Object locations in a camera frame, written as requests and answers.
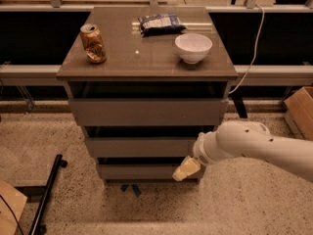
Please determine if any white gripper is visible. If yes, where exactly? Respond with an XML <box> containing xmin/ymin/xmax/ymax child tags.
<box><xmin>172</xmin><ymin>132</ymin><xmax>218</xmax><ymax>181</ymax></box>

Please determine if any grey bottom drawer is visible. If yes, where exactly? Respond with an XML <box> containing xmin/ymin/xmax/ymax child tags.
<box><xmin>96</xmin><ymin>164</ymin><xmax>178</xmax><ymax>180</ymax></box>

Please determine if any grey drawer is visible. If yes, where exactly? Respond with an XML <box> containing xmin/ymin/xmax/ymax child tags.
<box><xmin>85</xmin><ymin>138</ymin><xmax>196</xmax><ymax>158</ymax></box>
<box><xmin>68</xmin><ymin>99</ymin><xmax>228</xmax><ymax>126</ymax></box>
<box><xmin>96</xmin><ymin>164</ymin><xmax>178</xmax><ymax>180</ymax></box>

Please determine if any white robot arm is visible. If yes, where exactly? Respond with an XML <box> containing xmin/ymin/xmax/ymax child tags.
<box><xmin>172</xmin><ymin>120</ymin><xmax>313</xmax><ymax>182</ymax></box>

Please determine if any grey drawer cabinet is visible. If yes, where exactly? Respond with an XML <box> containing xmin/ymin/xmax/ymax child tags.
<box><xmin>56</xmin><ymin>6</ymin><xmax>239</xmax><ymax>185</ymax></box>

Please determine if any grey middle drawer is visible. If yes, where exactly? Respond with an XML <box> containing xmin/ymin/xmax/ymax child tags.
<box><xmin>85</xmin><ymin>138</ymin><xmax>196</xmax><ymax>158</ymax></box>

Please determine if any grey top drawer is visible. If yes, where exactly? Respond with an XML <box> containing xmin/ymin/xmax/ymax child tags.
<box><xmin>68</xmin><ymin>99</ymin><xmax>228</xmax><ymax>126</ymax></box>

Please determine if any black table leg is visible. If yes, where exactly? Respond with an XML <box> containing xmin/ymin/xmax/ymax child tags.
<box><xmin>231</xmin><ymin>88</ymin><xmax>247</xmax><ymax>118</ymax></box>

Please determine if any white ceramic bowl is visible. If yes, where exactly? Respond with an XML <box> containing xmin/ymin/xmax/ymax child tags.
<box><xmin>175</xmin><ymin>33</ymin><xmax>213</xmax><ymax>64</ymax></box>

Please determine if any cardboard box right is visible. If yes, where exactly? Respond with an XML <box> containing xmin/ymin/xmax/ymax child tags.
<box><xmin>285</xmin><ymin>86</ymin><xmax>313</xmax><ymax>140</ymax></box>

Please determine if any blue white snack bag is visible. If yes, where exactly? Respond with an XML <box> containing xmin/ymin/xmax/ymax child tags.
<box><xmin>138</xmin><ymin>13</ymin><xmax>186</xmax><ymax>35</ymax></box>

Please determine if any crushed golden soda can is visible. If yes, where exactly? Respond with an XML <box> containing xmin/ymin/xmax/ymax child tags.
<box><xmin>80</xmin><ymin>23</ymin><xmax>107</xmax><ymax>64</ymax></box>

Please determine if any black metal stand bar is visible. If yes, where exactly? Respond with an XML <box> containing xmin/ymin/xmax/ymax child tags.
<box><xmin>17</xmin><ymin>154</ymin><xmax>67</xmax><ymax>235</ymax></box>

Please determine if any wooden board left corner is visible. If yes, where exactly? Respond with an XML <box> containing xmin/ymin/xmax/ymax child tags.
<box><xmin>0</xmin><ymin>178</ymin><xmax>27</xmax><ymax>235</ymax></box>

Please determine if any white cable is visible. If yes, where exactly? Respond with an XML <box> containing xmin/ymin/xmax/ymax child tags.
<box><xmin>228</xmin><ymin>4</ymin><xmax>266</xmax><ymax>95</ymax></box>

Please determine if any metal railing frame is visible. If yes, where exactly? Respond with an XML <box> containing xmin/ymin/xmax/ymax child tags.
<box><xmin>0</xmin><ymin>0</ymin><xmax>313</xmax><ymax>86</ymax></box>

